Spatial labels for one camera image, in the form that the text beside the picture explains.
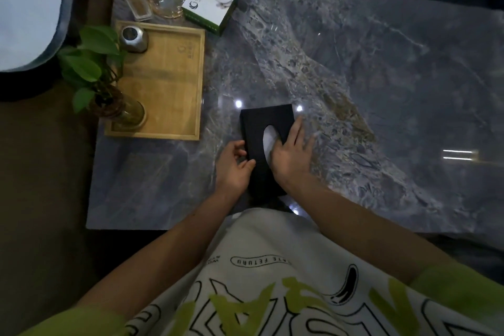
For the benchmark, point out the person's left hand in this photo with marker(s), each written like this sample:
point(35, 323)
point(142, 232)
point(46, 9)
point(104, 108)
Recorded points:
point(230, 174)

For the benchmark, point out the person's right hand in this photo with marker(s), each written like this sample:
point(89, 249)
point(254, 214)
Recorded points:
point(291, 160)

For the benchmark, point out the person's right thumb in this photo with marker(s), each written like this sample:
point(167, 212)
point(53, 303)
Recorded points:
point(275, 150)

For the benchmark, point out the person's left thumb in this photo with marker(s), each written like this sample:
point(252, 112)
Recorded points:
point(248, 165)

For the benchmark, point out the black tissue box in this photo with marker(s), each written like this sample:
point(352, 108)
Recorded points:
point(256, 127)

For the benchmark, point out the person's left forearm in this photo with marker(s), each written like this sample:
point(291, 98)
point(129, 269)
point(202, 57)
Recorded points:
point(165, 253)

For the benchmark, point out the person's right forearm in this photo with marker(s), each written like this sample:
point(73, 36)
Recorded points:
point(354, 225)

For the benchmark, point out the white tissue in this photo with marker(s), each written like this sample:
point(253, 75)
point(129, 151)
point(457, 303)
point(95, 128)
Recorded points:
point(268, 139)

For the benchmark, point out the wooden tray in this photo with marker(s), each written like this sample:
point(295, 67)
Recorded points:
point(169, 87)

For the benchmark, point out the white and green printed shirt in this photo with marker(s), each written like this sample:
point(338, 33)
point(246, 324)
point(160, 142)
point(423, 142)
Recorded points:
point(283, 288)

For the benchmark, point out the glass vase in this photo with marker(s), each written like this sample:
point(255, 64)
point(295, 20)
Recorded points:
point(126, 113)

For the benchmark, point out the silver tin canister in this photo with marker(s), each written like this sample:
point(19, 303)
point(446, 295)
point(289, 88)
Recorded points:
point(133, 38)

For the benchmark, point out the green leafy plant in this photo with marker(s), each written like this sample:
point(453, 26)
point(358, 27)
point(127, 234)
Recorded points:
point(88, 60)

